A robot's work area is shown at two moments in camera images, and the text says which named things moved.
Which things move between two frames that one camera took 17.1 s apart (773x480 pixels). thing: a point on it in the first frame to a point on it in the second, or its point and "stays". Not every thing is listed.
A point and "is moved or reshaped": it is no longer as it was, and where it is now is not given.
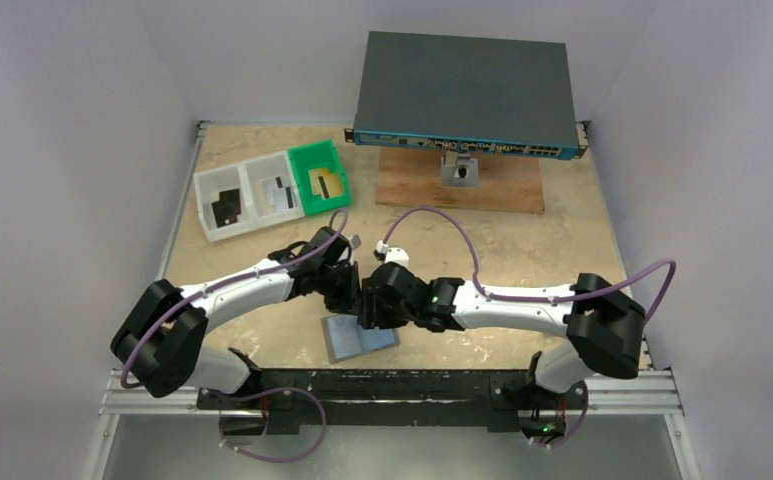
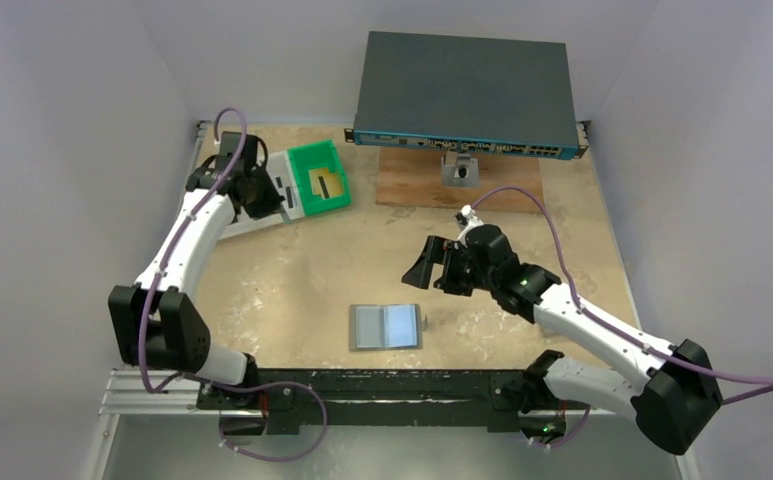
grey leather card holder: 346,339 is moved or reshaped
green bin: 317,156 stays
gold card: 326,184 stays
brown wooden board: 508,182 stays
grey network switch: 467,94 stays
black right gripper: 371,304 to 444,263
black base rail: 282,400 stays
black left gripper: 351,300 to 272,202
